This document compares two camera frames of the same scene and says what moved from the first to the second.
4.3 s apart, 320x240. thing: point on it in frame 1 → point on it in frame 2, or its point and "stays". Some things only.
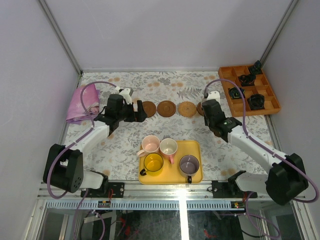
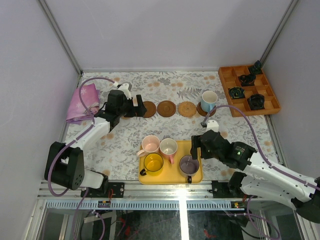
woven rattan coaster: x=187 y=109 stays
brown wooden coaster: x=199 y=109 stays
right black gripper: x=205 y=120 → x=195 y=142
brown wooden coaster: x=166 y=108 stays
